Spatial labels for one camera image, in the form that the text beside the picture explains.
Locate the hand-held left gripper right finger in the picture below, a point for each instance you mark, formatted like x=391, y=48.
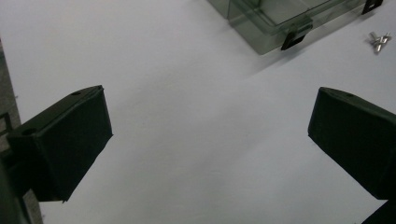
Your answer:
x=358, y=140

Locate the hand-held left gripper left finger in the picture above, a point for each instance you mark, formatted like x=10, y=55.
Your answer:
x=62, y=146

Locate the small metal wing screws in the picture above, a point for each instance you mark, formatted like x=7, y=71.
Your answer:
x=379, y=41

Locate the clear plastic organizer box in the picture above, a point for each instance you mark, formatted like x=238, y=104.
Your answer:
x=274, y=21

